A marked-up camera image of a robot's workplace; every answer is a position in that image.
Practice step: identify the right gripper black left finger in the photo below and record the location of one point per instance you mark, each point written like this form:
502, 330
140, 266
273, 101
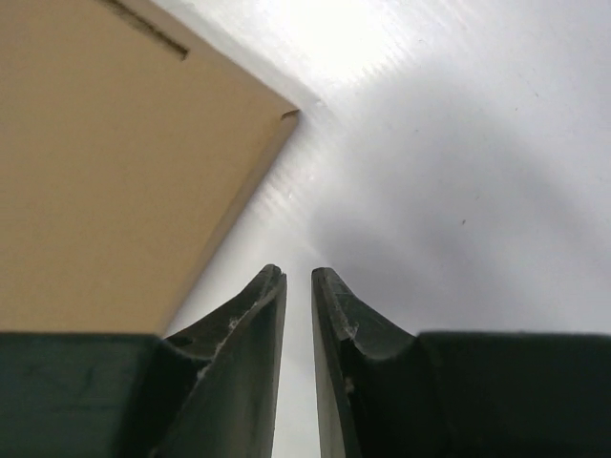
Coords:
209, 390

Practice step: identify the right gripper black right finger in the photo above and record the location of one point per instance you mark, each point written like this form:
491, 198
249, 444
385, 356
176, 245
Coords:
383, 392

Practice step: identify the cardboard box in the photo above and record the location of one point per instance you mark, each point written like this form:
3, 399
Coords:
128, 148

